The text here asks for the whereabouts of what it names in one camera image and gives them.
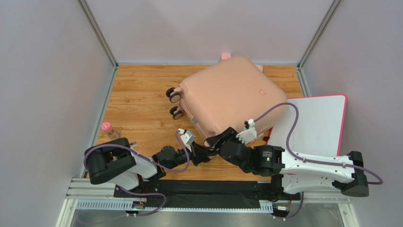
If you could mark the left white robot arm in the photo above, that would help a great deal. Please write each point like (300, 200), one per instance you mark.
(117, 162)

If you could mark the white board pink edge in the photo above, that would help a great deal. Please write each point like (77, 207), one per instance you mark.
(320, 124)

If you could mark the pink suitcase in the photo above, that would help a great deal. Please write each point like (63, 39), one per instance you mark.
(232, 93)

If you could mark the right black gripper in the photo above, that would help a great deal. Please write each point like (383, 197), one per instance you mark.
(229, 138)

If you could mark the pink capped bottle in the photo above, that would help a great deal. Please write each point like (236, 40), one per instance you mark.
(109, 130)

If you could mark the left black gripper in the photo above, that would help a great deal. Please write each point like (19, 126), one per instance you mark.
(199, 152)

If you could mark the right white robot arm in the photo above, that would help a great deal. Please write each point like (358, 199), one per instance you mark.
(289, 172)

